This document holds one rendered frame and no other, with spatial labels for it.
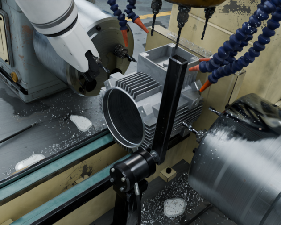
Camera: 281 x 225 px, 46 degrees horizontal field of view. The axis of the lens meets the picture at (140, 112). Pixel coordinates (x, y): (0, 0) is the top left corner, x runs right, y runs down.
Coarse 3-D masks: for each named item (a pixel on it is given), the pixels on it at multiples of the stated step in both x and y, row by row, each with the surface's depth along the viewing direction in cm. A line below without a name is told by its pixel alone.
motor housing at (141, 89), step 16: (128, 80) 77; (144, 80) 78; (112, 96) 85; (128, 96) 90; (144, 96) 75; (160, 96) 78; (112, 112) 88; (128, 112) 91; (176, 112) 80; (192, 112) 84; (112, 128) 87; (128, 128) 89; (144, 128) 75; (176, 128) 83; (128, 144) 84; (144, 144) 78
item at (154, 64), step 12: (156, 48) 83; (168, 48) 86; (180, 48) 85; (144, 60) 79; (156, 60) 84; (168, 60) 83; (192, 60) 81; (144, 72) 81; (156, 72) 77; (192, 72) 82
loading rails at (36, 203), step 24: (96, 144) 86; (48, 168) 78; (72, 168) 82; (96, 168) 89; (168, 168) 95; (0, 192) 71; (24, 192) 73; (48, 192) 80; (72, 192) 73; (96, 192) 75; (0, 216) 72; (24, 216) 67; (48, 216) 67; (72, 216) 73; (96, 216) 81
